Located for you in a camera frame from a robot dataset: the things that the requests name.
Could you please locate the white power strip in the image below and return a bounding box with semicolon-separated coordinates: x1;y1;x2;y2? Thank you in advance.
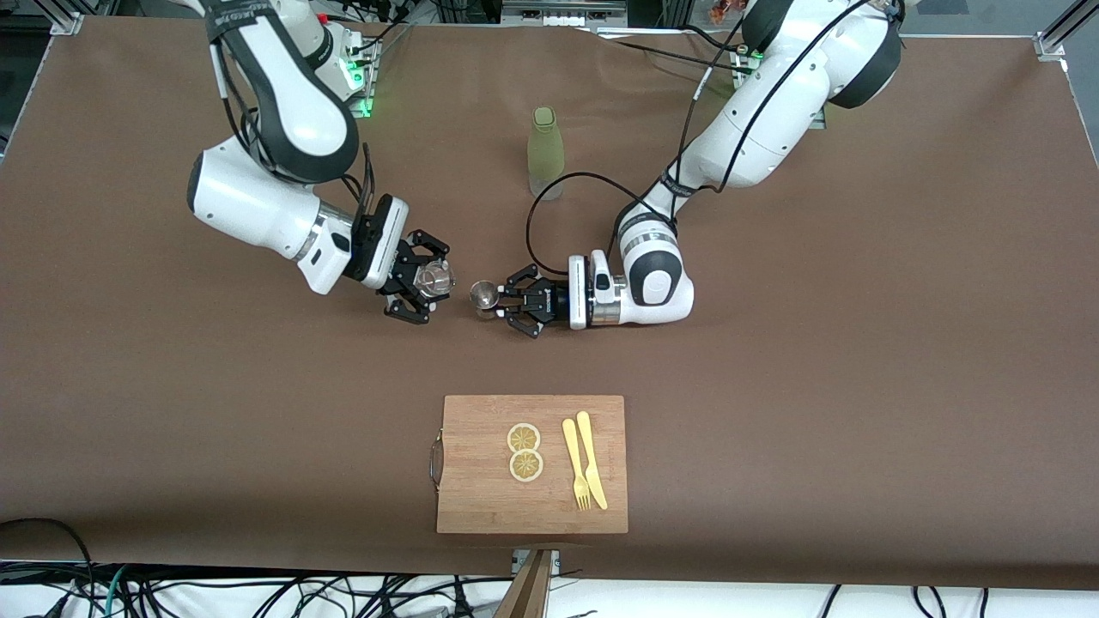
502;0;628;27

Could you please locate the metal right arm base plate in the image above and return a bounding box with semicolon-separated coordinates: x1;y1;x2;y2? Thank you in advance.
331;34;377;118

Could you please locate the black looped cable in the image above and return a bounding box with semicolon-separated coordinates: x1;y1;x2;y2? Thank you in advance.
0;518;97;618

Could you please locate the teal cable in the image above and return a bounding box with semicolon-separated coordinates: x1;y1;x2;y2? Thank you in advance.
82;565;130;618

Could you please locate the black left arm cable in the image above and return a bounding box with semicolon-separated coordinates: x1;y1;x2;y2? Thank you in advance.
526;0;898;276

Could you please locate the green sleeved glass bottle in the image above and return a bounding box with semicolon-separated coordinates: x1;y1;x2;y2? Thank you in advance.
526;106;566;202

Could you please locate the yellow plastic knife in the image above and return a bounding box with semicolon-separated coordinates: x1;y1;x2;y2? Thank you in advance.
576;410;609;511

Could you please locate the black power cable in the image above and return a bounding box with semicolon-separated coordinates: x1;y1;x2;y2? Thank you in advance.
597;24;739;74

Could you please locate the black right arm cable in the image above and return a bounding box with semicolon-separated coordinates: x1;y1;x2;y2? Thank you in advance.
210;34;379;217

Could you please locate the wooden post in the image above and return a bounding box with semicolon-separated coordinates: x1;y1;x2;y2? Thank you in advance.
494;549;555;618

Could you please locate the black cable bundle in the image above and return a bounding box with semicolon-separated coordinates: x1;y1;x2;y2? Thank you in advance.
339;0;413;70

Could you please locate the steel jigger measuring cup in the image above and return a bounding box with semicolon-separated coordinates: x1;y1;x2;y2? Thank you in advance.
469;280;506;321

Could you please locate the clear glass shaker cup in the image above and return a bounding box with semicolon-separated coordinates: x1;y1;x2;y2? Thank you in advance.
415;261;457;300

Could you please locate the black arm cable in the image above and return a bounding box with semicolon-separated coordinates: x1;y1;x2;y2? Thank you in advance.
526;0;898;276
210;34;379;217

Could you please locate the yellow plastic fork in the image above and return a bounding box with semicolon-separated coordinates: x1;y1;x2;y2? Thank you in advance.
562;418;593;512

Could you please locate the wooden cutting board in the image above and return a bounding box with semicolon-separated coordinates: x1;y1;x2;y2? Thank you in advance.
429;394;629;536

